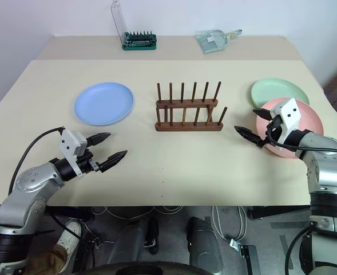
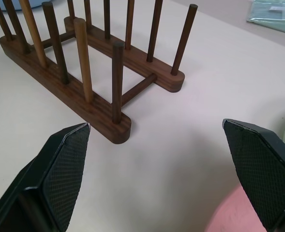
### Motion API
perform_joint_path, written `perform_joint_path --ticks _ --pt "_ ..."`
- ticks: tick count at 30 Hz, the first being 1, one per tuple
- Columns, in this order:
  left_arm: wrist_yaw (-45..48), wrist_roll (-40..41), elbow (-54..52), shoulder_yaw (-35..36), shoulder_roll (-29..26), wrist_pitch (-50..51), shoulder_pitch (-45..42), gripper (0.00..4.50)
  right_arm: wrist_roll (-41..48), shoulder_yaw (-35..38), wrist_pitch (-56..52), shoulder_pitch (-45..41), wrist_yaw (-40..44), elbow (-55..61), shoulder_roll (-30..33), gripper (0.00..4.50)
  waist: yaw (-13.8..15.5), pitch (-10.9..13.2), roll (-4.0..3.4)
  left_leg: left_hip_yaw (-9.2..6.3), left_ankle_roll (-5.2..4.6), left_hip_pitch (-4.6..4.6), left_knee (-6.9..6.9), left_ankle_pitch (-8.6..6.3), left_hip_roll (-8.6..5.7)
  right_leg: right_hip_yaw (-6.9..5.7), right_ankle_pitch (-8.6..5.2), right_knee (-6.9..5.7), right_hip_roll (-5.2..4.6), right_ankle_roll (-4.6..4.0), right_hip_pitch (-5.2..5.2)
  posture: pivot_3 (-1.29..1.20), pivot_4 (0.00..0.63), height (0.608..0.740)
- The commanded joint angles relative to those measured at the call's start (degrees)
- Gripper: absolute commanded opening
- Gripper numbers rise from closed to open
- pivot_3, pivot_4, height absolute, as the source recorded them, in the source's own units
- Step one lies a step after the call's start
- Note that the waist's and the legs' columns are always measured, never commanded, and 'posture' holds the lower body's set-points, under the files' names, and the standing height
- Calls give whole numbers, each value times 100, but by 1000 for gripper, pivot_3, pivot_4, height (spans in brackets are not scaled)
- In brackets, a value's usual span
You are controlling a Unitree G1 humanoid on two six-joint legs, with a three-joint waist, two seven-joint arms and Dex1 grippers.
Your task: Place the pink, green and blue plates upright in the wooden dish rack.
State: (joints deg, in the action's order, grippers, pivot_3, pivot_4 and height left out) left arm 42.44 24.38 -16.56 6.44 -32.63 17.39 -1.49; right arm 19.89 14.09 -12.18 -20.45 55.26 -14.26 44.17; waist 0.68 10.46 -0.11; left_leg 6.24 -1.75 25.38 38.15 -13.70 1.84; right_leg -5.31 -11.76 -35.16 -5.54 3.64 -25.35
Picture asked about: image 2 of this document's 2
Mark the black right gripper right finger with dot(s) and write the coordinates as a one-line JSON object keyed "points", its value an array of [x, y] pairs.
{"points": [[260, 169]]}

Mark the dark wooden plate rack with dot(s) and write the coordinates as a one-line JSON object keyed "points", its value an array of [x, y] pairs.
{"points": [[101, 106]]}

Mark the red plate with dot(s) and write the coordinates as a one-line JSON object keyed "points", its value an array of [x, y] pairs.
{"points": [[231, 212]]}

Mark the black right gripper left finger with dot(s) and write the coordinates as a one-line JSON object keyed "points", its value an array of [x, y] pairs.
{"points": [[60, 174]]}

